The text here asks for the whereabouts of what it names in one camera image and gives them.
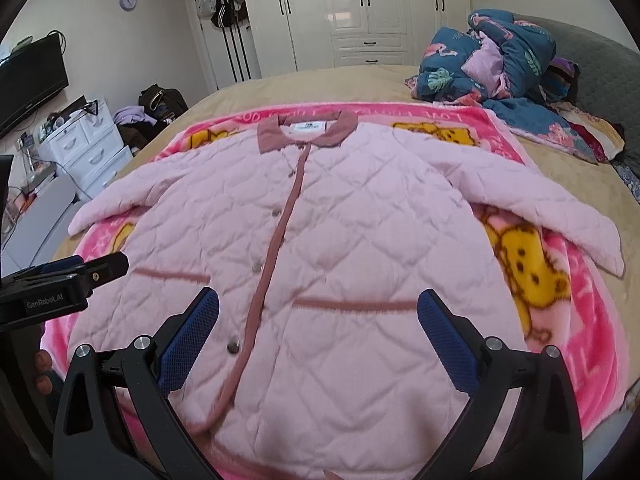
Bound round purple wall clock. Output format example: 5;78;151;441
119;0;138;12

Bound pink bear fleece blanket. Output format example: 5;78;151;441
39;101;633;480

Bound black wall television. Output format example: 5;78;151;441
0;34;68;136

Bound cream white wardrobe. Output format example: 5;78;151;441
246;0;471;77

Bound bags hanging on door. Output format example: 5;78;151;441
196;0;248;29

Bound lilac clothes pile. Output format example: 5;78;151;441
113;105;157;126

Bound beige bed cover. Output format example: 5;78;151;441
43;67;629;428

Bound blue floral comforter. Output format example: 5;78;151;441
405;9;603;162

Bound pink quilted jacket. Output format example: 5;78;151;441
67;108;626;480

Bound white drawer cabinet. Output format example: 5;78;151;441
37;100;134;200

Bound grey quilted headboard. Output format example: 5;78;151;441
525;16;640;168

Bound striped colourful blanket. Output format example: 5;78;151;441
540;58;625;162

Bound black bag on chair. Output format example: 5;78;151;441
138;84;189;122

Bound person's left hand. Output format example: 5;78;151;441
35;350;62;396

